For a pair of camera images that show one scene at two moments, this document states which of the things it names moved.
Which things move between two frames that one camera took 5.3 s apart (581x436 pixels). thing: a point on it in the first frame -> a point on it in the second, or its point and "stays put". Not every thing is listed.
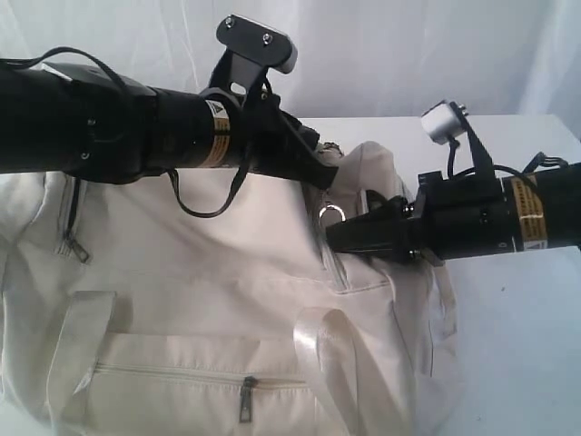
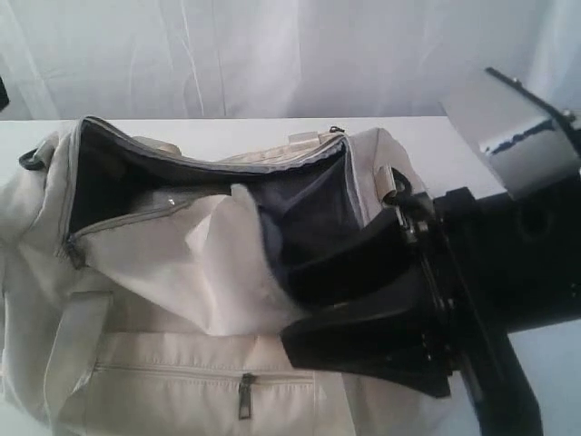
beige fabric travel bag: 124,313 stays put
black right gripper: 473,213 -> 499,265
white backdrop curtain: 502,59 stays put
